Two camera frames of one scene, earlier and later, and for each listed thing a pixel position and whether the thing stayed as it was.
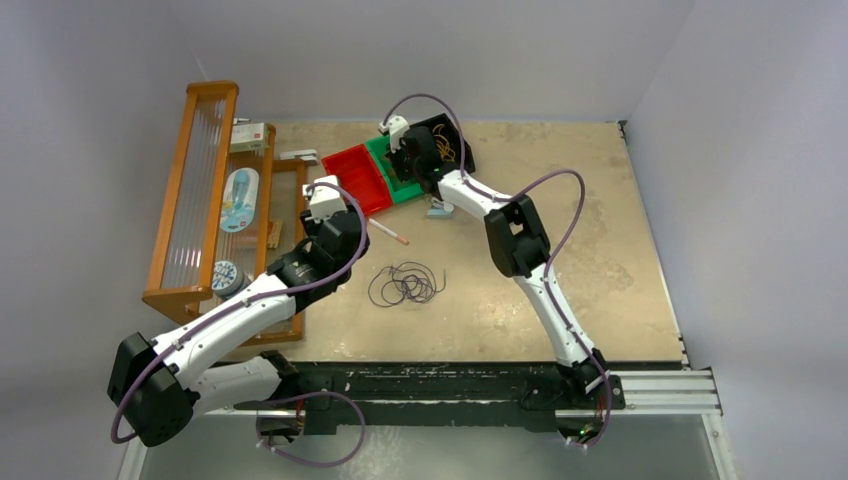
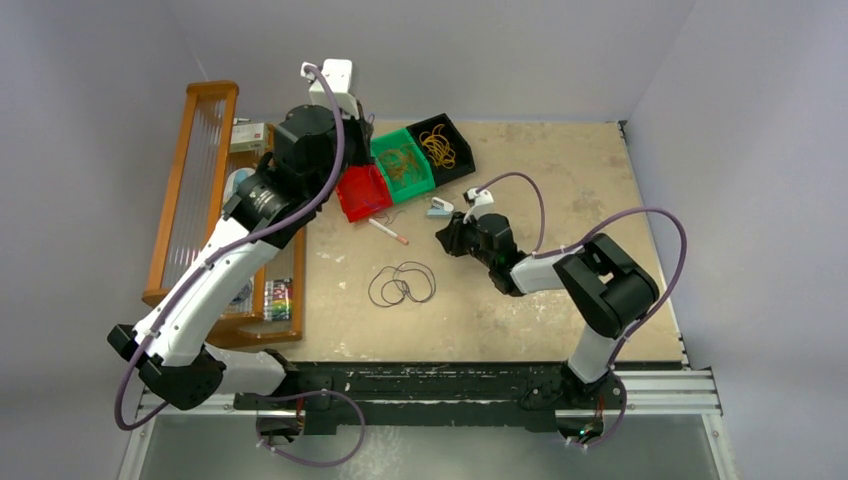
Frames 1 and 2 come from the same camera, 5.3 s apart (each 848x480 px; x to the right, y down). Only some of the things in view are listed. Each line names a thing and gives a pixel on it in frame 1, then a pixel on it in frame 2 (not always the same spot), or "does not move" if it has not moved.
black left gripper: (312, 225) -> (362, 130)
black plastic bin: (447, 145) does not move
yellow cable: (442, 144) does not move
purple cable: (414, 282) -> (372, 116)
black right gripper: (394, 158) -> (451, 236)
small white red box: (250, 137) does not move
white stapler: (440, 209) does not move
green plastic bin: (401, 191) does not move
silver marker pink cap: (388, 231) does not move
